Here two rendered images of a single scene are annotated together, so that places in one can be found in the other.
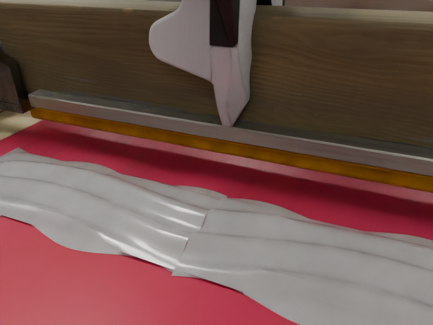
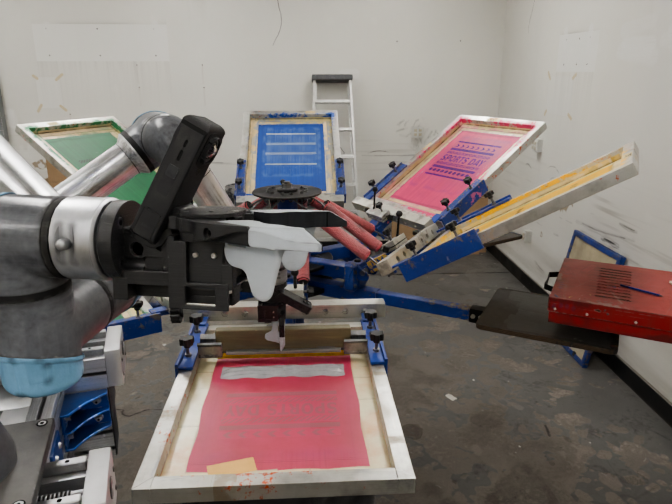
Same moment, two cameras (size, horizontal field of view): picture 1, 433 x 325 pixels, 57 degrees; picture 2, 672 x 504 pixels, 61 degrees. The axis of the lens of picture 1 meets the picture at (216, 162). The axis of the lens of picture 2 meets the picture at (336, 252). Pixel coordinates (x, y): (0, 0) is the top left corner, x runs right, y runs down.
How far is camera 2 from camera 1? 1.54 m
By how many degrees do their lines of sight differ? 28
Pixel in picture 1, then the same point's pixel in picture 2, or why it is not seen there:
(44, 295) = (265, 383)
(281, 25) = (289, 330)
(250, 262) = (294, 372)
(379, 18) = (306, 328)
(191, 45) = (274, 337)
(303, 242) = (301, 368)
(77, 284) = (269, 381)
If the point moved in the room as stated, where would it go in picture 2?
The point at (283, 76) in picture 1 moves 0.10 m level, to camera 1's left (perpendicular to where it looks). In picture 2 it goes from (290, 339) to (259, 346)
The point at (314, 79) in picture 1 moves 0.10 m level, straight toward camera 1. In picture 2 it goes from (296, 339) to (302, 354)
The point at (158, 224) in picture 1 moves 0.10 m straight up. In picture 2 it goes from (275, 371) to (274, 340)
